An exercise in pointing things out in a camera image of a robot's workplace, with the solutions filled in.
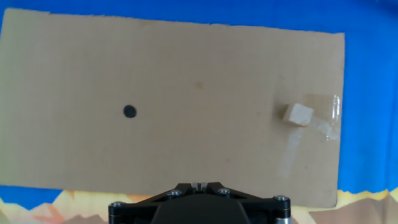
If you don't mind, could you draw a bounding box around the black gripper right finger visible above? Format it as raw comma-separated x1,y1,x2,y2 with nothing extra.
198,182,292,224

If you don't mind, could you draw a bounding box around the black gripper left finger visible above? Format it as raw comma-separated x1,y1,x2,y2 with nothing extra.
108,182,200,224

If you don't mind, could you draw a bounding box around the small wooden block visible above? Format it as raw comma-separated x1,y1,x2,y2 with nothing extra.
282,103,315,128

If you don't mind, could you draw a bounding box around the black round target dot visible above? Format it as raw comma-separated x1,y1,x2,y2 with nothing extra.
123,105,138,119

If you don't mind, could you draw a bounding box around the clear adhesive tape patch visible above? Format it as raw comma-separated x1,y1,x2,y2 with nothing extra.
275,93,342,180

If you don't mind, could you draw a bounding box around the brown cardboard sheet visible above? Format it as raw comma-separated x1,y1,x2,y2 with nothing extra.
0,7,346,209

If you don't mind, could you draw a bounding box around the blue and orange printed cloth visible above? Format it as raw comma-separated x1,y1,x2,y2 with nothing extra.
0,0,398,224

